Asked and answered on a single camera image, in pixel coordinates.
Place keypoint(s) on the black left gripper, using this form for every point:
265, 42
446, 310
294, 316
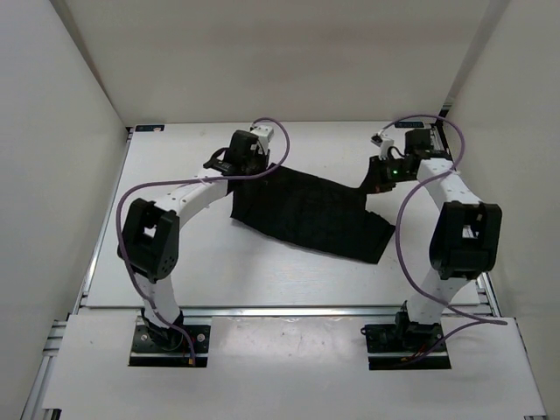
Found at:
261, 155

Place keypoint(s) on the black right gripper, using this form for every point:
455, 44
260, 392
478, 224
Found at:
380, 185

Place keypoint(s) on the black pleated skirt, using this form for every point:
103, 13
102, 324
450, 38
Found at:
313, 213

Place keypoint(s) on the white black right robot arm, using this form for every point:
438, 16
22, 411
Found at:
465, 240

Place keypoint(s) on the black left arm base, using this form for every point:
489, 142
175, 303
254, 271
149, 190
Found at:
153, 347

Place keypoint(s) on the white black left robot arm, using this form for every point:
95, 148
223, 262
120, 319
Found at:
150, 235

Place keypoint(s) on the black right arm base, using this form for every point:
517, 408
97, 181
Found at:
405, 345

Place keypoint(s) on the blue right corner label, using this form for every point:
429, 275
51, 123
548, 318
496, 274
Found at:
409, 125

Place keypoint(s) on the blue corner label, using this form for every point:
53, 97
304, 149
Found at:
149, 127
409, 125

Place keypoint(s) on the blue left corner label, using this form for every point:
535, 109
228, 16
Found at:
149, 127

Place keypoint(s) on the white front cover board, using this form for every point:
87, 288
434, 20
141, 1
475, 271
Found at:
271, 368

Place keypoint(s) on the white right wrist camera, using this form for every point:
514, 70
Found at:
384, 143

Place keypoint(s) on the aluminium table rail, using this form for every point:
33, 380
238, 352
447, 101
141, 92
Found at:
289, 311

